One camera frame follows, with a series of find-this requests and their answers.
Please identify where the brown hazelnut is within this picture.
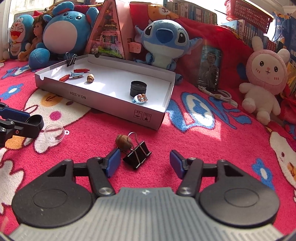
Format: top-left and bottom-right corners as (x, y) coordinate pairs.
(86, 74), (95, 83)
(115, 135), (132, 151)

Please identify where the clear plastic dome cup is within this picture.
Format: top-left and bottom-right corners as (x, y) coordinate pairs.
(44, 124), (70, 144)

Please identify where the red crayon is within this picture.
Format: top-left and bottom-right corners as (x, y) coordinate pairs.
(73, 68), (90, 73)
(59, 74), (70, 82)

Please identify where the light blue hair clip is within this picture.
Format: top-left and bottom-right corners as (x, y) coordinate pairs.
(69, 72), (84, 78)

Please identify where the small blue food plate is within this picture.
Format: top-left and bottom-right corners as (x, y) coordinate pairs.
(132, 93), (148, 104)

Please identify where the black round lid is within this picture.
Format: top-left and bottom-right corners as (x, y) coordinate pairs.
(129, 87), (147, 97)
(130, 80), (147, 90)

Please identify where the pink cartoon fleece blanket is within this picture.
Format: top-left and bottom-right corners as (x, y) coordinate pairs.
(1, 60), (295, 234)

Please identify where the Doraemon plush toy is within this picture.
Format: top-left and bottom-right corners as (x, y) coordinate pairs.
(3, 14), (34, 60)

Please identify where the black binder clip on box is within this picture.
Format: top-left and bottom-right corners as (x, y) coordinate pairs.
(65, 52), (77, 67)

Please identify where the white shallow cardboard box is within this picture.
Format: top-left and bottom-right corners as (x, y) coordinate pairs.
(35, 54), (175, 130)

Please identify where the brown-haired doll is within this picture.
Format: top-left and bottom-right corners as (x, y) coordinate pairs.
(18, 15), (47, 62)

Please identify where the round blue plush toy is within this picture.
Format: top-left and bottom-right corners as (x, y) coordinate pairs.
(28, 1), (99, 69)

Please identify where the black smartphone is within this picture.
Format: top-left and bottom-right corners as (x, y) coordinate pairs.
(197, 45), (222, 91)

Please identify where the pink bunny plush toy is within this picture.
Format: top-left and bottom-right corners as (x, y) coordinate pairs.
(239, 36), (290, 126)

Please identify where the pink triangular miniature house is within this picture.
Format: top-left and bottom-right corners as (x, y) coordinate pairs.
(85, 1), (142, 61)

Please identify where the Stitch plush toy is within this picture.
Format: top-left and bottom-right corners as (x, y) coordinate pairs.
(135, 20), (203, 72)

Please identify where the row of books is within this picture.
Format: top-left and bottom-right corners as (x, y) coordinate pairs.
(162, 0), (296, 54)

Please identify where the red basket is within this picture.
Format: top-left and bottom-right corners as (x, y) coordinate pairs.
(224, 0), (273, 34)

